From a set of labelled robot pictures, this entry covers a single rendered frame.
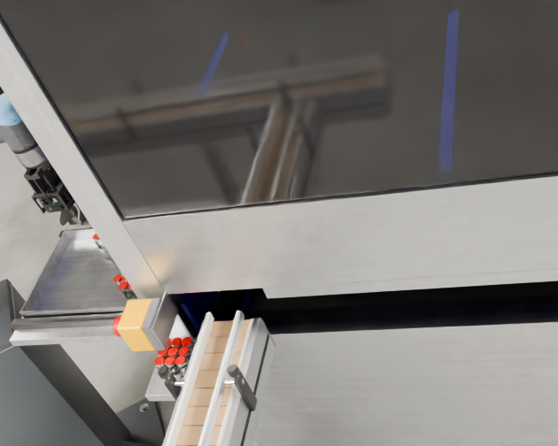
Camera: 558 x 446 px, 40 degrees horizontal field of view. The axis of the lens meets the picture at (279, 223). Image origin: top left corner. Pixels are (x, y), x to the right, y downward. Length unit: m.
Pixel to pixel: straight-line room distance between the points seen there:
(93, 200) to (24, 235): 2.46
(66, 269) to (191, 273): 0.56
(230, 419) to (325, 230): 0.36
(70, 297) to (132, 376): 1.06
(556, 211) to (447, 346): 0.38
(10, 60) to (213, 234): 0.43
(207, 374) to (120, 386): 1.43
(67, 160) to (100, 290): 0.56
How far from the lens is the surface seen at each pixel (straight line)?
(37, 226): 3.81
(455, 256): 1.28
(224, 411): 1.38
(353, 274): 1.34
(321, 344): 1.51
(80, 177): 1.33
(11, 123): 1.65
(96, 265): 1.88
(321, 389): 1.64
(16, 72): 1.23
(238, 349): 1.45
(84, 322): 1.73
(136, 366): 2.87
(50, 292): 1.89
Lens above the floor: 1.98
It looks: 40 degrees down
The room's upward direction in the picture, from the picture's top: 23 degrees counter-clockwise
